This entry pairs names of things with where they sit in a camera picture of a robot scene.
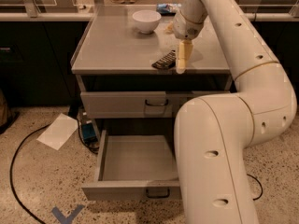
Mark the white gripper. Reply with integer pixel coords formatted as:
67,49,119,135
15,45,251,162
164,11,205,74

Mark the blue power box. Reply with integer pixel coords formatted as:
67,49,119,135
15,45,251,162
81,123,97,144

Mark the closed upper grey drawer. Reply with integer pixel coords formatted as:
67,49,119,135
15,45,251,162
80,91,220,119

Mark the blue tape floor marker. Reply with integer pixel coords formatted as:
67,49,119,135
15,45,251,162
50,204,86,224

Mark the black floor cable left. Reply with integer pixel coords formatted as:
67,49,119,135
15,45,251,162
8,123,52,224

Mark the black floor cable right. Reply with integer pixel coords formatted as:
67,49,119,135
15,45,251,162
247,173,264,202

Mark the open lower grey drawer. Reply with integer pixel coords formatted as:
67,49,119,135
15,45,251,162
82,130,181,201

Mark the blue white snack packet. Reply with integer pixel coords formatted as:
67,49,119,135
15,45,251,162
156,3,181,16

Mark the grey metal drawer cabinet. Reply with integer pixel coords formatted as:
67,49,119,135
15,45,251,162
72,6,232,135

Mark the white ceramic bowl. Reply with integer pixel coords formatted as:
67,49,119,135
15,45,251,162
132,10,162,34

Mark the black floor cable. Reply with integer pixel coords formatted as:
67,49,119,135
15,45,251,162
247,173,264,202
8,123,52,224

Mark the white paper sheet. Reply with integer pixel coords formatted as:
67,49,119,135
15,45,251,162
37,113,78,150

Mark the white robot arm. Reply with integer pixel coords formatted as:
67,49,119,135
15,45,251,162
173,0,297,224

